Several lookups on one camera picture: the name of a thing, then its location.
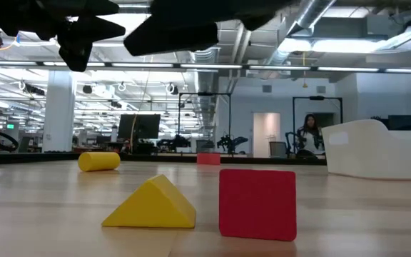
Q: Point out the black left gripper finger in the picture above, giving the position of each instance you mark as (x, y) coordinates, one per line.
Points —
(102, 36)
(100, 25)

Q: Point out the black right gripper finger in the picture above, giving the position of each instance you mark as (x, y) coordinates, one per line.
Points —
(171, 37)

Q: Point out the yellow cylinder block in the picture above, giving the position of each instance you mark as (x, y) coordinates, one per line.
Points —
(98, 161)

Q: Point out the orange arch block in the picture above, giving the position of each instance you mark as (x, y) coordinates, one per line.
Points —
(208, 158)

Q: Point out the yellow triangle block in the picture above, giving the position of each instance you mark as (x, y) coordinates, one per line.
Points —
(152, 207)

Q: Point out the red square-faced block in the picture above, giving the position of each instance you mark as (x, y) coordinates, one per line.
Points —
(258, 204)

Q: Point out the black background robot arm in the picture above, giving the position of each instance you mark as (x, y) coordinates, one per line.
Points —
(177, 142)
(230, 142)

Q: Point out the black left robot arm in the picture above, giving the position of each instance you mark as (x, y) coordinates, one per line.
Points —
(13, 14)

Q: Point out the long ceiling light strip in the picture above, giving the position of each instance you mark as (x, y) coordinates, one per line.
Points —
(141, 65)

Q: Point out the white building column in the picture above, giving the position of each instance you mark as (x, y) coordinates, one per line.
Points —
(59, 114)

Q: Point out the black computer monitor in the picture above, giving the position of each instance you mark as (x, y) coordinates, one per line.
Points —
(139, 126)

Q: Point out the green exit sign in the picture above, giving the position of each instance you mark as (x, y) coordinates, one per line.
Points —
(10, 126)

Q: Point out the bright ceiling light panel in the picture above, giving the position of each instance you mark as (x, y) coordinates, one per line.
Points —
(348, 45)

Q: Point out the grey office chair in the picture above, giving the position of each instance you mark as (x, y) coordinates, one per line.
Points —
(278, 149)

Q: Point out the white plastic bin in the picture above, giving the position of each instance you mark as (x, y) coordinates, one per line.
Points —
(376, 153)

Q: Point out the black monitor row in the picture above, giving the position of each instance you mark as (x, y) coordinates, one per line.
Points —
(405, 122)

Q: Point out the silver ventilation duct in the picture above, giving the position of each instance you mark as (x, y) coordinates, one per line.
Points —
(205, 82)

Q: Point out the black gantry frame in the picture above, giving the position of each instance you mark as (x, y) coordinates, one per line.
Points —
(205, 94)
(318, 98)

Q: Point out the black metal table frame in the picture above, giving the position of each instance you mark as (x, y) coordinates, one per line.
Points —
(30, 157)

